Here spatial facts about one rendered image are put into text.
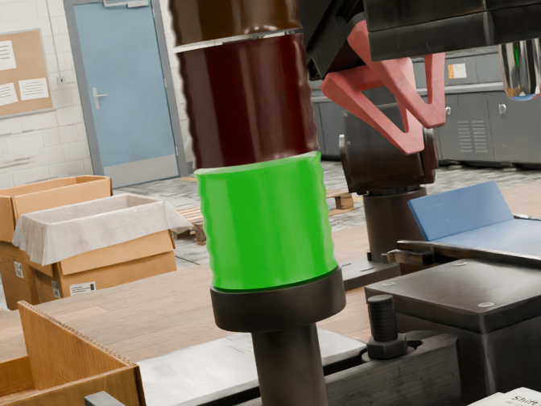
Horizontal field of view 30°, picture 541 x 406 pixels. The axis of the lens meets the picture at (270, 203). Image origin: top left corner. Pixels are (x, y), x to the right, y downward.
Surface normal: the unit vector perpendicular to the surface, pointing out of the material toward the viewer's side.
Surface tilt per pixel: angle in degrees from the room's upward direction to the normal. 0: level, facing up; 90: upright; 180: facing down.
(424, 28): 90
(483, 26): 90
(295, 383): 90
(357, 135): 76
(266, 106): 104
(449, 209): 60
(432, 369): 90
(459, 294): 0
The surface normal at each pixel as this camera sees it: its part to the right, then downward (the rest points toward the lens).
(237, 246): -0.50, -0.05
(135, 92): 0.40, 0.06
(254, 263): -0.26, -0.07
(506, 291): -0.15, -0.98
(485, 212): 0.32, -0.45
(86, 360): -0.87, 0.20
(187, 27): -0.62, 0.44
